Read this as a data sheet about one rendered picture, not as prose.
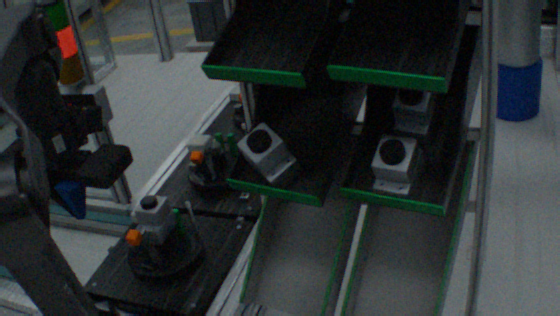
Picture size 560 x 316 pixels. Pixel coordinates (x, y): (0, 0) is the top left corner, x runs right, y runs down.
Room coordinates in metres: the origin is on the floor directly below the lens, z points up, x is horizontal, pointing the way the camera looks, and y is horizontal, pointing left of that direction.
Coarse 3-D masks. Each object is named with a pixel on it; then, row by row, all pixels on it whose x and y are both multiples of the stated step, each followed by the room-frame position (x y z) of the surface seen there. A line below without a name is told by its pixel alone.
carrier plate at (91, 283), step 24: (120, 240) 0.84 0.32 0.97; (216, 240) 0.80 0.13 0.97; (240, 240) 0.79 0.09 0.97; (120, 264) 0.77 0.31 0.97; (216, 264) 0.73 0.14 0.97; (96, 288) 0.71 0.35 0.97; (120, 288) 0.70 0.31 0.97; (144, 288) 0.70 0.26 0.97; (168, 288) 0.69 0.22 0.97; (192, 288) 0.68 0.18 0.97; (216, 288) 0.68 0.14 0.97; (168, 312) 0.64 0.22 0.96; (192, 312) 0.63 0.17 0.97
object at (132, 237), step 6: (138, 228) 0.74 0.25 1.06; (144, 228) 0.74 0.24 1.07; (132, 234) 0.71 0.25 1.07; (138, 234) 0.71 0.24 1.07; (132, 240) 0.70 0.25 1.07; (138, 240) 0.71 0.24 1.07; (138, 246) 0.71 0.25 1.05; (144, 246) 0.72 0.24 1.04; (138, 252) 0.72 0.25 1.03; (144, 252) 0.72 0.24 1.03; (144, 258) 0.72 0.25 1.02; (150, 258) 0.72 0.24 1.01; (144, 264) 0.72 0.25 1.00; (150, 264) 0.72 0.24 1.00
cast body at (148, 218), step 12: (144, 204) 0.76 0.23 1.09; (156, 204) 0.77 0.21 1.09; (168, 204) 0.79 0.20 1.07; (144, 216) 0.76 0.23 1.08; (156, 216) 0.75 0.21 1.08; (168, 216) 0.78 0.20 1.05; (156, 228) 0.75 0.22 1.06; (168, 228) 0.77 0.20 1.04; (144, 240) 0.75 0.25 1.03; (156, 240) 0.74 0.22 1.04
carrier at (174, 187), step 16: (192, 144) 1.12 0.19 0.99; (208, 144) 1.13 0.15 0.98; (224, 144) 1.06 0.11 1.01; (208, 160) 1.04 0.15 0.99; (224, 160) 1.00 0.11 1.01; (176, 176) 1.03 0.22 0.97; (192, 176) 0.99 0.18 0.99; (224, 176) 0.97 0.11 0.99; (160, 192) 0.98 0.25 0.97; (176, 192) 0.97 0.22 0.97; (192, 192) 0.96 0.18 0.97; (208, 192) 0.94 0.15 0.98; (224, 192) 0.94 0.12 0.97; (240, 192) 0.93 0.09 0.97; (176, 208) 0.92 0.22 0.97; (192, 208) 0.91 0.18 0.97; (208, 208) 0.90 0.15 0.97; (224, 208) 0.89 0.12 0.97; (240, 208) 0.88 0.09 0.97; (256, 208) 0.87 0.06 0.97
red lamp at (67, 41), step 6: (66, 30) 0.94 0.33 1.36; (60, 36) 0.94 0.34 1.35; (66, 36) 0.94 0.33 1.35; (72, 36) 0.96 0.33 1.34; (60, 42) 0.93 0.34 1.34; (66, 42) 0.94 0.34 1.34; (72, 42) 0.95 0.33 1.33; (66, 48) 0.94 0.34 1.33; (72, 48) 0.95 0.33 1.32; (66, 54) 0.94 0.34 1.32; (72, 54) 0.94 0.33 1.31
